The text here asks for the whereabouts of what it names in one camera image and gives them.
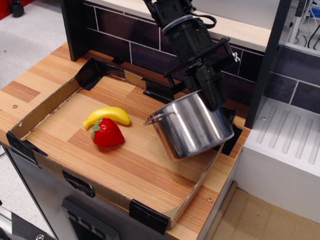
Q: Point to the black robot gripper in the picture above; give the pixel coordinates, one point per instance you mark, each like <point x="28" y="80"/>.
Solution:
<point x="201" y="60"/>

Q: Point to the stainless steel pot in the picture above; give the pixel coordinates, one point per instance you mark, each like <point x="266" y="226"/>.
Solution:
<point x="188" y="126"/>

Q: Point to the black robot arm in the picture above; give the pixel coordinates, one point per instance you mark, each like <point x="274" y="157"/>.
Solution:
<point x="174" y="8"/>

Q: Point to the cardboard fence with black tape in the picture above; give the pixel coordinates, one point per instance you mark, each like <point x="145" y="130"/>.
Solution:
<point x="47" y="107"/>

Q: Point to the light wooden shelf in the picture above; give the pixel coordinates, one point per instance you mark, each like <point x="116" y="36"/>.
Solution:
<point x="242" y="35"/>

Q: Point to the yellow toy banana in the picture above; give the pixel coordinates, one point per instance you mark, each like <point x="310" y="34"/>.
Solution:
<point x="114" y="113"/>

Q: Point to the white sink drainboard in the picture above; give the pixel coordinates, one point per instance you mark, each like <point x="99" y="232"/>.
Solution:
<point x="280" y="160"/>

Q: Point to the red toy strawberry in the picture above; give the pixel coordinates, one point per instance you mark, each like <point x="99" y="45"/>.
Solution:
<point x="106" y="133"/>

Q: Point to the grey oven control panel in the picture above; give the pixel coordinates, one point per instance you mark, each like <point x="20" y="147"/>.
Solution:
<point x="86" y="226"/>

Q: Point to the black caster wheel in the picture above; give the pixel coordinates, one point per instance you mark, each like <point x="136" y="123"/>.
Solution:
<point x="16" y="9"/>

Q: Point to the dark grey vertical post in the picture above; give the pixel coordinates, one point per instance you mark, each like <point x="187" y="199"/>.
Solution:
<point x="278" y="37"/>

